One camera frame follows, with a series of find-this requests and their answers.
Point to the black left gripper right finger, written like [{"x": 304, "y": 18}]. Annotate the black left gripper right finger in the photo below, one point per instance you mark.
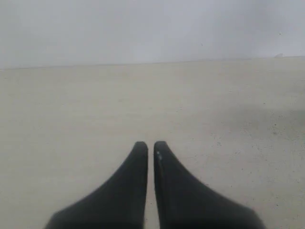
[{"x": 184, "y": 202}]

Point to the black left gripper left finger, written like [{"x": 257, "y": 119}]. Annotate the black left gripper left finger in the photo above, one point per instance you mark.
[{"x": 119, "y": 203}]

